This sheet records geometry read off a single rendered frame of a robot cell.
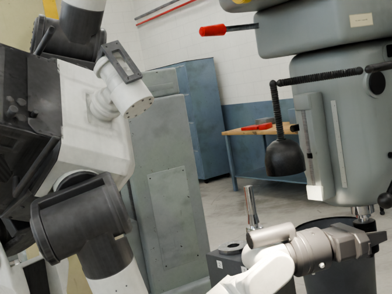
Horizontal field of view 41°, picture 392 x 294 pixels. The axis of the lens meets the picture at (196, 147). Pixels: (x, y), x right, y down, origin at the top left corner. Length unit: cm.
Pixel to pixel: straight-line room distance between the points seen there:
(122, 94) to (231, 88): 759
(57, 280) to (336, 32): 84
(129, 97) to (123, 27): 1000
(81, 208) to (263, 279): 37
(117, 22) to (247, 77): 370
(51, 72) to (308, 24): 49
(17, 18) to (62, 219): 181
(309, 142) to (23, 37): 180
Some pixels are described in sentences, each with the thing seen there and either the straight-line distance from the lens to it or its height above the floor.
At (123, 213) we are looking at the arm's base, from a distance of 86.
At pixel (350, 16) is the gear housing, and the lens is 96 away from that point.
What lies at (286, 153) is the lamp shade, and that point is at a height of 146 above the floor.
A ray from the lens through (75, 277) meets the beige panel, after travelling 269.
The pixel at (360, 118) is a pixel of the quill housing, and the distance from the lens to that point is 101.
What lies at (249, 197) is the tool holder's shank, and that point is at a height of 129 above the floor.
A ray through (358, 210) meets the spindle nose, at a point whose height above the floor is 129.
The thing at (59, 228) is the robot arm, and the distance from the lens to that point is 86.
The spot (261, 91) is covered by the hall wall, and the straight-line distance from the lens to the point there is 793.
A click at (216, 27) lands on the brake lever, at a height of 170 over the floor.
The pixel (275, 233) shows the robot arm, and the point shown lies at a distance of 105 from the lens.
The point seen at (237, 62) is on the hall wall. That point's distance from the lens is 830.
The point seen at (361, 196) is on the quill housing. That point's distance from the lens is 105.
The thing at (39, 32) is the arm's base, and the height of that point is 176.
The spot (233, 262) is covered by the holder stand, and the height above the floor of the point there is 111.
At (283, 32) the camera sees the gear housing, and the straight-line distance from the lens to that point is 104.
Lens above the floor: 160
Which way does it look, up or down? 7 degrees down
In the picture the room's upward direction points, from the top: 10 degrees counter-clockwise
